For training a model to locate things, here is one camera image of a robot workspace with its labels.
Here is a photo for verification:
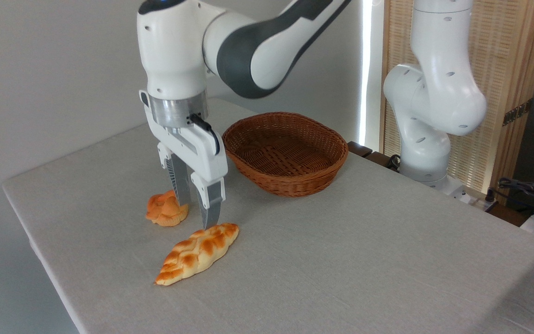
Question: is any long braided bread loaf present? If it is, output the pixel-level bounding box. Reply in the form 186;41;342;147
154;223;240;286

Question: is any round orange bread bun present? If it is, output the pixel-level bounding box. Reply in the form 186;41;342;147
145;189;190;227

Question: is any brown wicker basket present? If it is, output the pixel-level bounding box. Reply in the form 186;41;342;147
222;112;349;198

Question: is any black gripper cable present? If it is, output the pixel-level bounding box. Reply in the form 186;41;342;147
188;113;221;155

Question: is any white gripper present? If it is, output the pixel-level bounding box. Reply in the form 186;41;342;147
139;90;228;230

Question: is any bright vertical light strip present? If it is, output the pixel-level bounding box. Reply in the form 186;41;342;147
359;0;375;147

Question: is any grey tablecloth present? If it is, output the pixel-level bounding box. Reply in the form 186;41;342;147
2;96;534;334

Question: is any black cable bundle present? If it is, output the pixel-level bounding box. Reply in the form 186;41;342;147
496;176;534;219

